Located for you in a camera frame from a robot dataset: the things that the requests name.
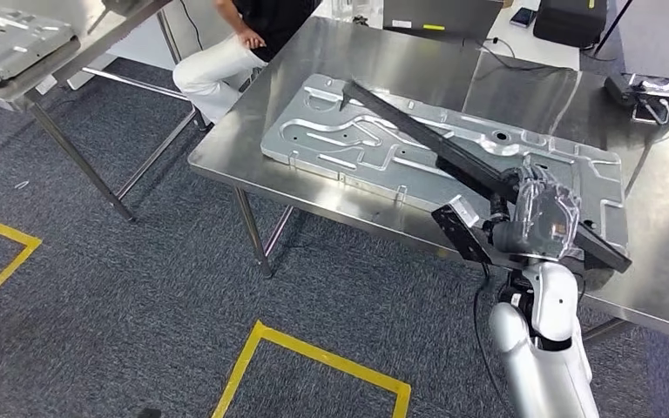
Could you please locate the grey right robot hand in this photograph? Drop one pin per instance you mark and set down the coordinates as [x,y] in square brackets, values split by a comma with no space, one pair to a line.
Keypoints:
[545,222]

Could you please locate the black plastic plate part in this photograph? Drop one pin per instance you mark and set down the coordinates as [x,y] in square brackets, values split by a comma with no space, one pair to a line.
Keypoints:
[467,164]

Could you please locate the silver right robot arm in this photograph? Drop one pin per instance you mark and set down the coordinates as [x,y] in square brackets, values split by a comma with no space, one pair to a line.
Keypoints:
[542,369]

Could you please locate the steel workbench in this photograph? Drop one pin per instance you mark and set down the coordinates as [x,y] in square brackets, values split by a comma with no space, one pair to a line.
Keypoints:
[369,57]

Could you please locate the black handheld controller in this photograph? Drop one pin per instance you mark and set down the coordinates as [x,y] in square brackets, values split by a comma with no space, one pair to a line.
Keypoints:
[620,89]

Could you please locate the white desk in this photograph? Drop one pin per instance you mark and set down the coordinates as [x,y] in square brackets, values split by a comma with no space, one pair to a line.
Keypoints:
[542,52]

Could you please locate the black bag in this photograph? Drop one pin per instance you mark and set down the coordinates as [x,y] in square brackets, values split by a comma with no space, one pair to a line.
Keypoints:
[571,23]

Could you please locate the black tripod leg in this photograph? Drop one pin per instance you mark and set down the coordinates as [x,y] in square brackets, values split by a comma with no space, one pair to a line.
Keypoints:
[611,29]

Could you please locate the smartphone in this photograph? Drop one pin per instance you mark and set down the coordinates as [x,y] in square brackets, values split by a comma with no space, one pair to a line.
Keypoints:
[523,17]

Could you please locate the stamped metal panel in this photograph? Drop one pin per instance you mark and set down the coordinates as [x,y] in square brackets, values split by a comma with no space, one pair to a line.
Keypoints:
[340,132]
[11,40]

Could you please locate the grey laptop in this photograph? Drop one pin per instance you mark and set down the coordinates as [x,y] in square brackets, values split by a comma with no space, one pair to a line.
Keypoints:
[444,14]

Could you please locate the yellow floor tape square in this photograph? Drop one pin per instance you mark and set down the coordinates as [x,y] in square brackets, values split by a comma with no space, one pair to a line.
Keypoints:
[0,228]
[323,355]

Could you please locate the person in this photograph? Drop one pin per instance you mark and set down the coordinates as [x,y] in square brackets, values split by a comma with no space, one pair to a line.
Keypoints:
[213,69]

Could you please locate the steel table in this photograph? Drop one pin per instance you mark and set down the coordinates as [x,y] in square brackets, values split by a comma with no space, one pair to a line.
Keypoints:
[80,55]

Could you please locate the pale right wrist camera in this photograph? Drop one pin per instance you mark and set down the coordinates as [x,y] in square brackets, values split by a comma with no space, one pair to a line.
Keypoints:
[458,228]

